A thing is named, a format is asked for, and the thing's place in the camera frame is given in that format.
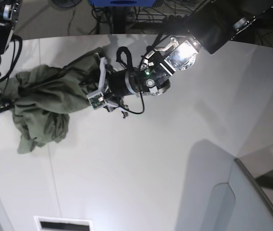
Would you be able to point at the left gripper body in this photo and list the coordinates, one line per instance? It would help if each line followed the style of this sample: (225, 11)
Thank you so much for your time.
(116, 83)

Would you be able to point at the green t-shirt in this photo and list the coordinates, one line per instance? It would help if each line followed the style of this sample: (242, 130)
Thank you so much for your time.
(45, 96)

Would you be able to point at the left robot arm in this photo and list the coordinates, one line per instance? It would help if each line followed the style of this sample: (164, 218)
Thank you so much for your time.
(208, 28)

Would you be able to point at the blue bin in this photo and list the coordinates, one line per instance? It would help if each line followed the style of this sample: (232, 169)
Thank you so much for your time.
(123, 3)

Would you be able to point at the black floor fan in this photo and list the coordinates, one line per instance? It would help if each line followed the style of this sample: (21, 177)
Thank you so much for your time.
(66, 3)

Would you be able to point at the white label with black bar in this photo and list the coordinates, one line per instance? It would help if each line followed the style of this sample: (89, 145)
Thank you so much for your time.
(62, 224)

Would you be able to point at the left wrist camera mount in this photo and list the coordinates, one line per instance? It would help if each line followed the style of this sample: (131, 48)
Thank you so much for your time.
(97, 98)

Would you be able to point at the grey metal table-side rail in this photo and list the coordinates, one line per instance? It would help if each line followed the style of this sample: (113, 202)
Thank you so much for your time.
(259, 191)

